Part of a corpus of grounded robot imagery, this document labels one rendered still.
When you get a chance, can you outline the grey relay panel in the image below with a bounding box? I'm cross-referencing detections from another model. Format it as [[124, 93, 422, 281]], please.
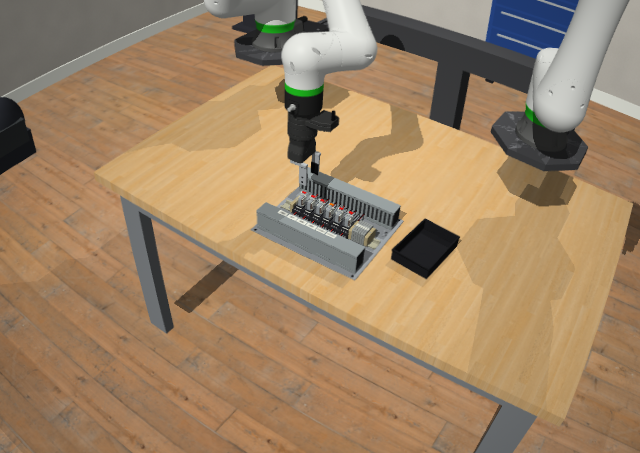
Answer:
[[250, 167, 404, 280]]

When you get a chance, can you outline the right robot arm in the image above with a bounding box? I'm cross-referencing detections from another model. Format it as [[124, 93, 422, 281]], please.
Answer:
[[204, 0, 377, 97]]

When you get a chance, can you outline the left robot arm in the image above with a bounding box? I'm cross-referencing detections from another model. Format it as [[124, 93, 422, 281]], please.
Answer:
[[515, 0, 630, 152]]

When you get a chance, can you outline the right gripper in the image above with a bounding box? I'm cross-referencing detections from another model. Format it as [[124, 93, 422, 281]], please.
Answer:
[[284, 90, 339, 186]]

